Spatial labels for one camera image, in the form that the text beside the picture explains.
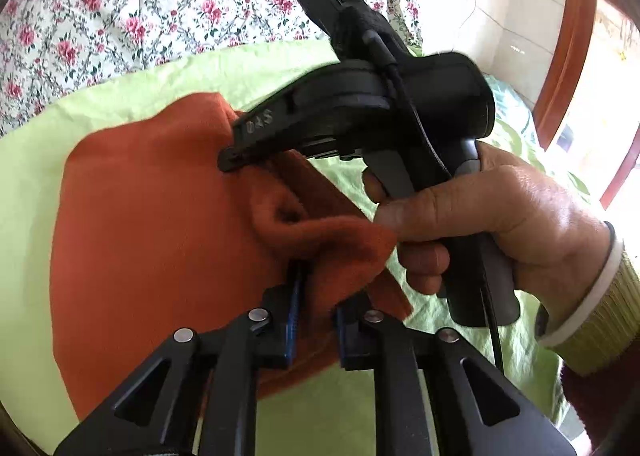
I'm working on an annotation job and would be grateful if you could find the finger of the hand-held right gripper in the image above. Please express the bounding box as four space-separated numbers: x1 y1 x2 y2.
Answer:
218 60 396 174

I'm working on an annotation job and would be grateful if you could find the person's right forearm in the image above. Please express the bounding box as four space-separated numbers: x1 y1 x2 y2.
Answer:
535 223 640 452

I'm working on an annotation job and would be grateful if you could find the person's right hand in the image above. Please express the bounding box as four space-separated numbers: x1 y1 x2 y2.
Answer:
362 143 626 341

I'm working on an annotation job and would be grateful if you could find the orange knitted sweater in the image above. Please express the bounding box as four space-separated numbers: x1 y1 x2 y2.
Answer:
49 92 415 422

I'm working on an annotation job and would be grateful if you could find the wooden door frame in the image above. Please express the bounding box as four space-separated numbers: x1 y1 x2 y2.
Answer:
532 0 640 209

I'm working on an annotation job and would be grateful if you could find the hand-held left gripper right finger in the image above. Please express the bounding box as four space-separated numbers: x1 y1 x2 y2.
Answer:
335 293 576 456

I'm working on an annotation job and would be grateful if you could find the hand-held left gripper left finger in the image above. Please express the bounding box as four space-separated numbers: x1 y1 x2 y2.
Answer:
54 261 308 456

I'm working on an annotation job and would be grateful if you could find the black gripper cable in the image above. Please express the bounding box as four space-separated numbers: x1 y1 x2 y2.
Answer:
360 28 506 372

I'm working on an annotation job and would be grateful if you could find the light green bed sheet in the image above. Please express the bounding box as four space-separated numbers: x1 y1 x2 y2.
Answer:
0 38 601 454

